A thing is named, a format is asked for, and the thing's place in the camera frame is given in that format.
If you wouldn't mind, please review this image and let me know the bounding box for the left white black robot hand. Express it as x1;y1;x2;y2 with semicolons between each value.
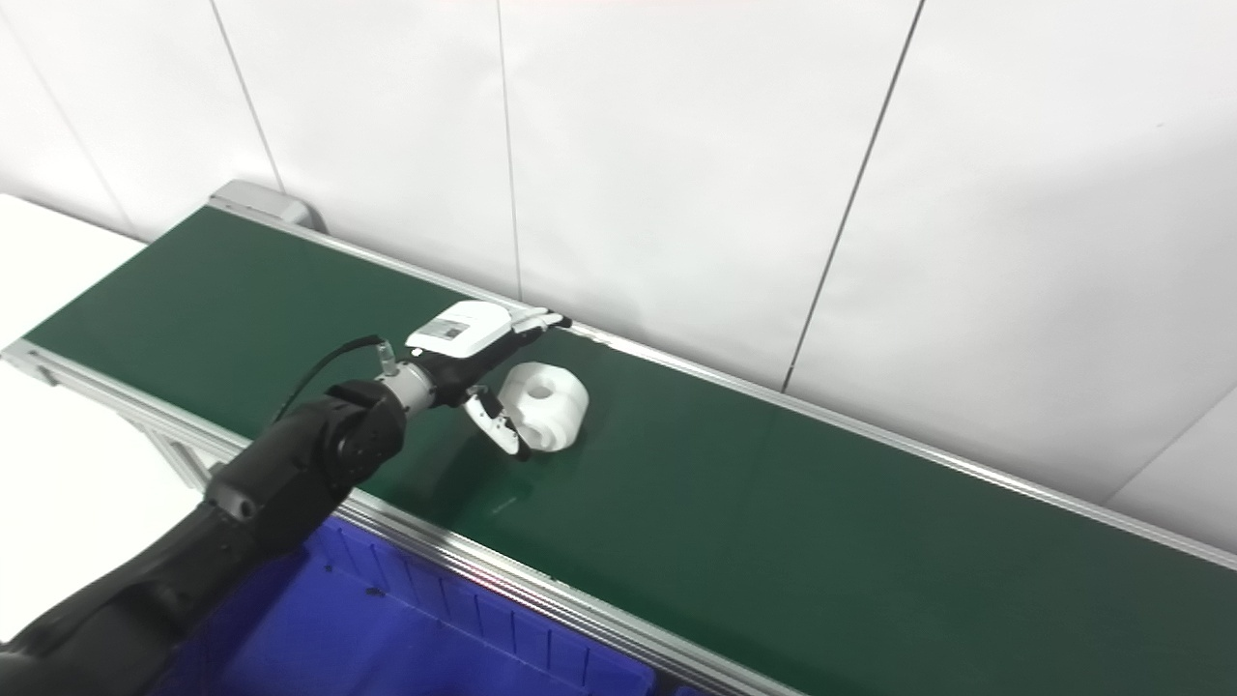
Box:
404;300;573;462

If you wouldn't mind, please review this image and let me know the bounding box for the white plastic ring part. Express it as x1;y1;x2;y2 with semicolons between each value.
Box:
500;362;590;454

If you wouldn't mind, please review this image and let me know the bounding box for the green conveyor belt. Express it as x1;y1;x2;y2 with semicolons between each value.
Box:
0;180;1237;696
24;205;1237;696

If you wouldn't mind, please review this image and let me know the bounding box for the blue plastic bin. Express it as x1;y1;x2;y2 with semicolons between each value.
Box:
155;517;668;696

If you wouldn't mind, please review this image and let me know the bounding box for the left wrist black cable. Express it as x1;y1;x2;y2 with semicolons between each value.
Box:
273;334;399;421

